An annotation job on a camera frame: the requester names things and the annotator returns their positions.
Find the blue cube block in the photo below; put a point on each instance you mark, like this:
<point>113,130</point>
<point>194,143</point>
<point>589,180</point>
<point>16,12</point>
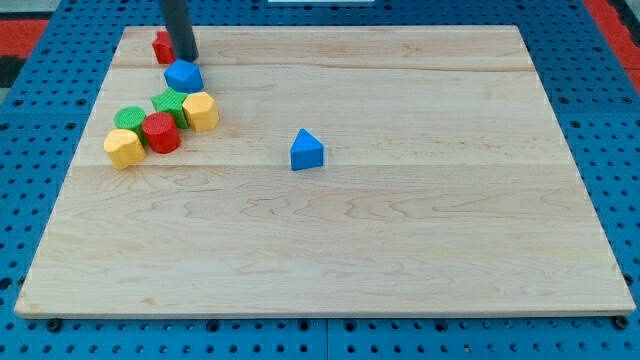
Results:
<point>184,76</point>

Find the green star block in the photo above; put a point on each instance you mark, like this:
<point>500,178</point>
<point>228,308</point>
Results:
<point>171,101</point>

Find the red star block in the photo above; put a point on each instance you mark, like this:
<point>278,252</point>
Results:
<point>163,49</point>

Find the blue triangle block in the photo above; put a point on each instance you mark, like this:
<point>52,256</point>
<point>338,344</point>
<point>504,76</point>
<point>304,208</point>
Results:
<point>306,151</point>

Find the light wooden board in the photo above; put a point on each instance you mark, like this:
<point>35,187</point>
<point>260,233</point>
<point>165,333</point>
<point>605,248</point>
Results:
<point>447,190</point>

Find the yellow hexagon block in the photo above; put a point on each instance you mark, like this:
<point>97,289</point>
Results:
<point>201,111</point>

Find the red cylinder block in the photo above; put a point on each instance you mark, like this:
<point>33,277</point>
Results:
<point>161,132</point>

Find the green cylinder block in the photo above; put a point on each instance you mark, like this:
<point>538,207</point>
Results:
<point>131,118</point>

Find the yellow heart block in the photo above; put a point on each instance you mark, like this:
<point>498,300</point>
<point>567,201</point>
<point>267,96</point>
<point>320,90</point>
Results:
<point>123,148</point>

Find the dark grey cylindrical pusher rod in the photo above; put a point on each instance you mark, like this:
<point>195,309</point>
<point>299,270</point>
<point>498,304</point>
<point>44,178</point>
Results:
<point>179,27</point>

